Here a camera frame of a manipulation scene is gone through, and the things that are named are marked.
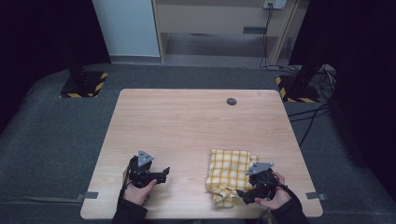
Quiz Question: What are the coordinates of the thin gray wrist strap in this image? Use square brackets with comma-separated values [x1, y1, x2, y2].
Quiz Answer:
[257, 208, 273, 224]

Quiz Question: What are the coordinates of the gray table edge bracket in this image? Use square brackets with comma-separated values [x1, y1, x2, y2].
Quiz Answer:
[76, 191, 99, 203]
[305, 191, 327, 201]

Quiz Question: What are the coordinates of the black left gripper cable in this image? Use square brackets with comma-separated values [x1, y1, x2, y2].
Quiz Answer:
[120, 169, 130, 203]

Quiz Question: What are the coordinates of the white panel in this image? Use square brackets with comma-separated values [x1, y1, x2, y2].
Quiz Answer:
[92, 0, 161, 58]

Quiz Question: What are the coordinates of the black stand with striped base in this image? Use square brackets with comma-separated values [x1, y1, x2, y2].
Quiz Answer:
[275, 59, 321, 104]
[60, 46, 109, 99]

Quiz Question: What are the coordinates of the yellow plaid shirt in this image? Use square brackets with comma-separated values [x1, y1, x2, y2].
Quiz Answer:
[205, 148, 260, 209]

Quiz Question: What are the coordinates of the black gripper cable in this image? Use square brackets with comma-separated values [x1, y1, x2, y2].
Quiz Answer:
[275, 181, 304, 208]
[120, 169, 130, 203]

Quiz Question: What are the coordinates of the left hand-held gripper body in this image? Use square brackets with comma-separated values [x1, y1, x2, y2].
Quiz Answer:
[128, 149, 158, 189]

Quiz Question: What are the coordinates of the flat gray floor strap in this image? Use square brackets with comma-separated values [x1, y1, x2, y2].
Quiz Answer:
[0, 195, 84, 204]

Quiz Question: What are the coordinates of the white power strip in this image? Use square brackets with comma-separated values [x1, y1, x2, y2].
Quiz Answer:
[262, 0, 288, 9]

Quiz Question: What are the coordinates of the black floor cable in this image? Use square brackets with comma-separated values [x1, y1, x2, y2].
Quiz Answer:
[288, 104, 331, 147]

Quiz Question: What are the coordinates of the tangle of black cables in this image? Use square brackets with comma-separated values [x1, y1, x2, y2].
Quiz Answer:
[289, 63, 338, 102]

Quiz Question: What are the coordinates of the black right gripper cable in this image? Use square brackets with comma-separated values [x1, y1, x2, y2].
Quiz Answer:
[275, 181, 304, 208]

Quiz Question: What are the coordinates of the gray desk label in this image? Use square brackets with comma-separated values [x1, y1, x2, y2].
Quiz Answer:
[243, 26, 267, 35]

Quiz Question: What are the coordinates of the dark curtain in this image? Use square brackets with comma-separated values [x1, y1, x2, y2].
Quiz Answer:
[0, 0, 111, 134]
[289, 0, 396, 194]

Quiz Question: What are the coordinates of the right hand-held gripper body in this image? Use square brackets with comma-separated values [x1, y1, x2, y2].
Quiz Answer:
[246, 161, 278, 200]

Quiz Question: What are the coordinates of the person's left hand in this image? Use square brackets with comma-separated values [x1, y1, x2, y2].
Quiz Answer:
[122, 167, 158, 205]

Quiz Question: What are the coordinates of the black power strip cable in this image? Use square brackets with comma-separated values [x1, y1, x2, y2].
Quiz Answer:
[260, 3, 276, 69]

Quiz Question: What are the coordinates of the person's right hand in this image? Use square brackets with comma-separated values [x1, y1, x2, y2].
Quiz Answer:
[254, 172, 292, 210]

